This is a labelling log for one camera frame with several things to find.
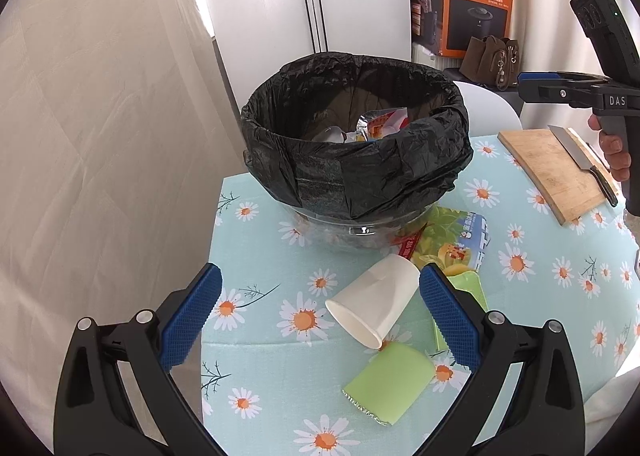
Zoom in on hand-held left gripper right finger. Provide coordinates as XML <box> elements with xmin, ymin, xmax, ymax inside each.
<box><xmin>419</xmin><ymin>263</ymin><xmax>586</xmax><ymax>456</ymax></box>

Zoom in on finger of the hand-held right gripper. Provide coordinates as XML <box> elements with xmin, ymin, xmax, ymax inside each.
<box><xmin>517</xmin><ymin>71</ymin><xmax>613</xmax><ymax>86</ymax></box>
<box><xmin>517</xmin><ymin>81</ymin><xmax>596</xmax><ymax>109</ymax></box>

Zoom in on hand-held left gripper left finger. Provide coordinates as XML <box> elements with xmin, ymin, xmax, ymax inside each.
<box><xmin>55</xmin><ymin>262</ymin><xmax>223</xmax><ymax>456</ymax></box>

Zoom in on white paper cup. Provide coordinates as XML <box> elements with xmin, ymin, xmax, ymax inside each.
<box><xmin>325</xmin><ymin>254</ymin><xmax>421</xmax><ymax>350</ymax></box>

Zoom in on clear plastic bin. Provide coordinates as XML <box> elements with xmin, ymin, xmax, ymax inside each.
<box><xmin>277</xmin><ymin>196</ymin><xmax>441</xmax><ymax>254</ymax></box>

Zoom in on black bin bag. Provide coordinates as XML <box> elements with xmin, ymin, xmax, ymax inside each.
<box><xmin>240</xmin><ymin>52</ymin><xmax>473</xmax><ymax>222</ymax></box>

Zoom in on colourful cartoon snack packet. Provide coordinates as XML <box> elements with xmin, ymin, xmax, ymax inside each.
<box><xmin>356</xmin><ymin>107</ymin><xmax>411</xmax><ymax>143</ymax></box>

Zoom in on person's right hand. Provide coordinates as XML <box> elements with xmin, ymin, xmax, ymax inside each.
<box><xmin>587</xmin><ymin>113</ymin><xmax>632</xmax><ymax>183</ymax></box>

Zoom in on light green paper piece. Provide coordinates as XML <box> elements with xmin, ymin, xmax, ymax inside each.
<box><xmin>432</xmin><ymin>272</ymin><xmax>489</xmax><ymax>352</ymax></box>

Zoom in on white chair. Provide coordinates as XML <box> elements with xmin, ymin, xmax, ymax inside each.
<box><xmin>452</xmin><ymin>81</ymin><xmax>523</xmax><ymax>137</ymax></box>

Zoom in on brown leather bag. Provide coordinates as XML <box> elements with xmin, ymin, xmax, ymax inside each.
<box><xmin>459</xmin><ymin>35</ymin><xmax>521</xmax><ymax>89</ymax></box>

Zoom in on white curtain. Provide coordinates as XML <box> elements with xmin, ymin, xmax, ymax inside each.
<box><xmin>515</xmin><ymin>0</ymin><xmax>640</xmax><ymax>137</ymax></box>

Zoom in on wooden cutting board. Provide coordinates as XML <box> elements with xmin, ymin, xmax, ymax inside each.
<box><xmin>497</xmin><ymin>127</ymin><xmax>620</xmax><ymax>226</ymax></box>

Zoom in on green and blue snack packet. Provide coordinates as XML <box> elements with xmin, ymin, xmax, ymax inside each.
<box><xmin>415</xmin><ymin>206</ymin><xmax>493</xmax><ymax>277</ymax></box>

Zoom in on green foil wrapper piece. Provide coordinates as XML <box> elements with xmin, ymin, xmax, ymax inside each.
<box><xmin>341</xmin><ymin>341</ymin><xmax>437</xmax><ymax>424</ymax></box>

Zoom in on red snack wrapper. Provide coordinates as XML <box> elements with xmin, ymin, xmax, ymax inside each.
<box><xmin>392</xmin><ymin>231</ymin><xmax>426</xmax><ymax>259</ymax></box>

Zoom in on blue daisy tablecloth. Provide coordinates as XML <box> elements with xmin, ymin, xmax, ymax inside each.
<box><xmin>200</xmin><ymin>133</ymin><xmax>640</xmax><ymax>456</ymax></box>

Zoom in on white cloth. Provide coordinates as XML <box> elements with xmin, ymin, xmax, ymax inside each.
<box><xmin>585</xmin><ymin>366</ymin><xmax>640</xmax><ymax>432</ymax></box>

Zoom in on beige fabric backdrop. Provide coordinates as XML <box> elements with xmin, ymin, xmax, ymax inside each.
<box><xmin>0</xmin><ymin>0</ymin><xmax>241</xmax><ymax>387</ymax></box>

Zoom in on steel cleaver with black handle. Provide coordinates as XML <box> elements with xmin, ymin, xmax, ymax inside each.
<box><xmin>547</xmin><ymin>124</ymin><xmax>619</xmax><ymax>207</ymax></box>

